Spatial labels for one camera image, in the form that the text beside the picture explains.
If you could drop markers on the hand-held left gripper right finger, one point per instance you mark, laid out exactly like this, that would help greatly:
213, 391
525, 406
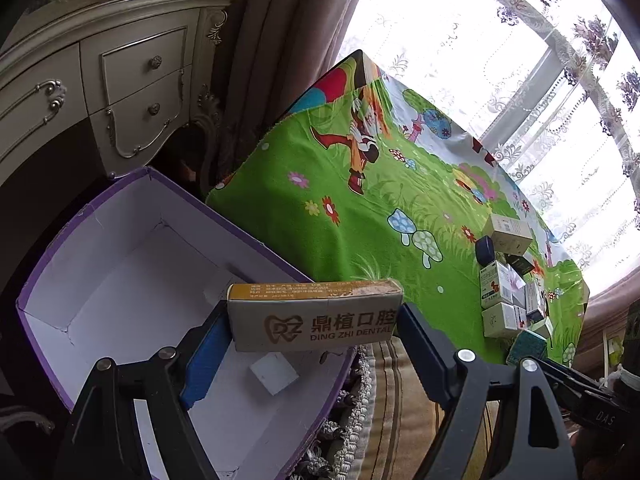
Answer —
422, 355

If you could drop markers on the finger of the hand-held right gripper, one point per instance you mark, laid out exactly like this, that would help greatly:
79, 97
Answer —
570, 377

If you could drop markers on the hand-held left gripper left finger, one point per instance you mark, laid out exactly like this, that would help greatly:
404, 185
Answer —
205, 360

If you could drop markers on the beige and yellow dental box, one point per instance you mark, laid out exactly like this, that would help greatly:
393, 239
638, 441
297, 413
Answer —
310, 330

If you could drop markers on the purple cardboard box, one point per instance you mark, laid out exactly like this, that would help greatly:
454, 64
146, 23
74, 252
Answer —
125, 270

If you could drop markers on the teal box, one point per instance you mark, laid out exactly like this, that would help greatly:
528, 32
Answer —
525, 347

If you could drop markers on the pale green box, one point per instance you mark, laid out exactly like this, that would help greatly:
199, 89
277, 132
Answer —
542, 327

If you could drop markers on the small flat white box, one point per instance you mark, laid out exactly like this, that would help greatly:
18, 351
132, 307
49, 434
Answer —
272, 374

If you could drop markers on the brown curtain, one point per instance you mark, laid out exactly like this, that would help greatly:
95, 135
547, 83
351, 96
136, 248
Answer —
280, 60
610, 310

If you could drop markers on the white box with green print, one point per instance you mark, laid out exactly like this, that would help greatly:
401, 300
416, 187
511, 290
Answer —
502, 320

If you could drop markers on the tasselled fringe trim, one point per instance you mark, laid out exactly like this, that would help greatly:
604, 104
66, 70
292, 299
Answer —
345, 410

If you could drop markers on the white box with green label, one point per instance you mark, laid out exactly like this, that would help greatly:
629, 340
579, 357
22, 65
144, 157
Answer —
492, 285

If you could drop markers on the small navy blue case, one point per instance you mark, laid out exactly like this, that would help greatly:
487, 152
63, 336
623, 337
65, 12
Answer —
484, 251

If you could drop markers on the black product box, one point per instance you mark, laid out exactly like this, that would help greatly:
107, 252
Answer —
520, 263

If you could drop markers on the green cartoon printed cloth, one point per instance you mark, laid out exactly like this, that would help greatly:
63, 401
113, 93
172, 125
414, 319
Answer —
400, 220

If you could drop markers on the beige cardboard box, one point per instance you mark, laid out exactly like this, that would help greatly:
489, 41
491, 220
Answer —
509, 232

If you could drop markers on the cream carved dresser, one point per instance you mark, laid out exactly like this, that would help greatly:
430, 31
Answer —
135, 70

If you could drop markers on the white lace curtain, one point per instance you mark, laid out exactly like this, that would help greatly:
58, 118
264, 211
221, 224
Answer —
500, 35

